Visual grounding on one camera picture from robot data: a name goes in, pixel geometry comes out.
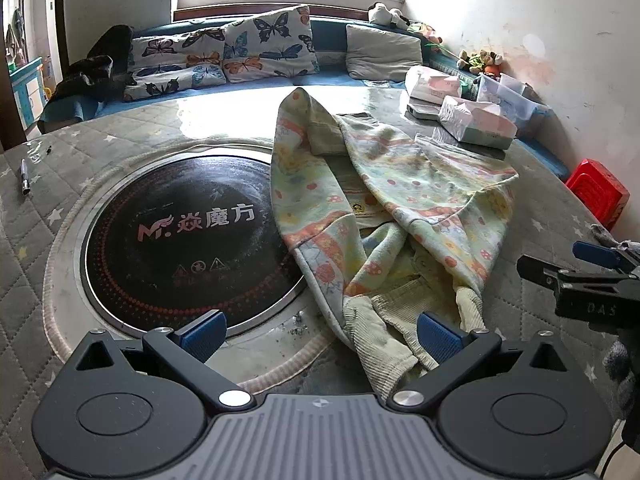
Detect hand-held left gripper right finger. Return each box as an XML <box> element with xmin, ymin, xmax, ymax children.
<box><xmin>386</xmin><ymin>311</ymin><xmax>571</xmax><ymax>413</ymax></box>

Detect blue sofa bench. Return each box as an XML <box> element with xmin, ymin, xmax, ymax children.
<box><xmin>37</xmin><ymin>15</ymin><xmax>571</xmax><ymax>181</ymax></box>

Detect patterned fleece jacket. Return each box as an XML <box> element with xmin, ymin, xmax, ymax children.
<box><xmin>270</xmin><ymin>87</ymin><xmax>521</xmax><ymax>401</ymax></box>

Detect large tissue pack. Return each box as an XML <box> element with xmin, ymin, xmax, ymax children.
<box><xmin>439</xmin><ymin>96</ymin><xmax>518</xmax><ymax>150</ymax></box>

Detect clear plastic storage box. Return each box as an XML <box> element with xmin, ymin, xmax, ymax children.
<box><xmin>475</xmin><ymin>72</ymin><xmax>551</xmax><ymax>138</ymax></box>

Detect small tissue pack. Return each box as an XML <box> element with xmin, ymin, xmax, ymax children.
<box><xmin>404</xmin><ymin>66</ymin><xmax>463</xmax><ymax>106</ymax></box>

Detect butterfly print pillow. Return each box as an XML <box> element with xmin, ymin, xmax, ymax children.
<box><xmin>130</xmin><ymin>26</ymin><xmax>226</xmax><ymax>75</ymax></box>
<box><xmin>122</xmin><ymin>64</ymin><xmax>227</xmax><ymax>103</ymax></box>
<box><xmin>222</xmin><ymin>5</ymin><xmax>321</xmax><ymax>83</ymax></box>

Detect hanging clothes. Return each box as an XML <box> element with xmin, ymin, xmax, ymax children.
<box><xmin>4</xmin><ymin>7</ymin><xmax>28</xmax><ymax>68</ymax></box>

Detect white plush toy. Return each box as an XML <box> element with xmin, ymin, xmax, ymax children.
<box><xmin>368</xmin><ymin>2</ymin><xmax>411</xmax><ymax>31</ymax></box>

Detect brown plush toy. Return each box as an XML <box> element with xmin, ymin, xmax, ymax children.
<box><xmin>457</xmin><ymin>50</ymin><xmax>503</xmax><ymax>78</ymax></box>

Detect red plastic stool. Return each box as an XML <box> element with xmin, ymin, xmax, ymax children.
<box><xmin>566</xmin><ymin>158</ymin><xmax>631</xmax><ymax>233</ymax></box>

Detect small grey flat box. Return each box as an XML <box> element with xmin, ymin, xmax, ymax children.
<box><xmin>407</xmin><ymin>101</ymin><xmax>443</xmax><ymax>121</ymax></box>

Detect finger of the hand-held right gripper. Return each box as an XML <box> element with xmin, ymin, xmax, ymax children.
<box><xmin>517</xmin><ymin>255</ymin><xmax>571</xmax><ymax>291</ymax></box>
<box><xmin>573</xmin><ymin>240</ymin><xmax>640</xmax><ymax>274</ymax></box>

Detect grey pillow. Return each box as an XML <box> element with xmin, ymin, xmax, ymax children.
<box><xmin>345</xmin><ymin>24</ymin><xmax>423</xmax><ymax>82</ymax></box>

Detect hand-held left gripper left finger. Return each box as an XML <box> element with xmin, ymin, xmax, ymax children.
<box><xmin>75</xmin><ymin>310</ymin><xmax>253</xmax><ymax>413</ymax></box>

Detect dark clothing pile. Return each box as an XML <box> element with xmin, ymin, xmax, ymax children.
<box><xmin>50</xmin><ymin>25</ymin><xmax>135</xmax><ymax>106</ymax></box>

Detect blue cabinet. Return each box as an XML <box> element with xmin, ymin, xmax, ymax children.
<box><xmin>9</xmin><ymin>56</ymin><xmax>46</xmax><ymax>123</ymax></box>

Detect round black induction cooktop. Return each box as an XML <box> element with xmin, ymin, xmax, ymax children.
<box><xmin>75</xmin><ymin>147</ymin><xmax>308</xmax><ymax>343</ymax></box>

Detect grey quilted star tablecloth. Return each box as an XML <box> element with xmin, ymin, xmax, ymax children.
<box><xmin>0</xmin><ymin>82</ymin><xmax>640</xmax><ymax>480</ymax></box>

